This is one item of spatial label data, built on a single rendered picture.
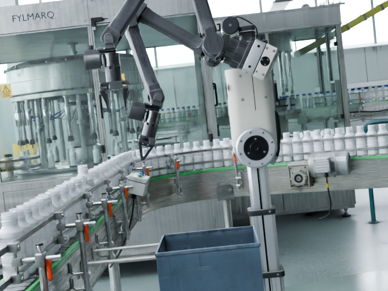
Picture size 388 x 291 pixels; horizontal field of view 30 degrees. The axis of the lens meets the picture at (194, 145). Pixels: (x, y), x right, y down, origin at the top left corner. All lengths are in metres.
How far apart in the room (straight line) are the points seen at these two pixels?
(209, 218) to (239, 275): 3.85
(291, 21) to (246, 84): 5.16
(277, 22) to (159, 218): 2.85
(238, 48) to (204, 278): 0.88
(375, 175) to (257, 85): 1.48
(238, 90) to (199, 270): 0.86
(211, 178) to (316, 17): 4.00
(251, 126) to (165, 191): 1.43
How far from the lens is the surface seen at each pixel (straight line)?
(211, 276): 2.18
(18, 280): 1.63
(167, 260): 2.17
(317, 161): 3.96
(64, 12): 6.10
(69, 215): 2.29
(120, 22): 2.67
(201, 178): 4.24
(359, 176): 4.11
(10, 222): 1.77
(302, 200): 7.97
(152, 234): 6.06
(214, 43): 2.62
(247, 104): 2.78
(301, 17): 7.93
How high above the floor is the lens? 1.37
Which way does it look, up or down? 3 degrees down
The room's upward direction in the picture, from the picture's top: 6 degrees counter-clockwise
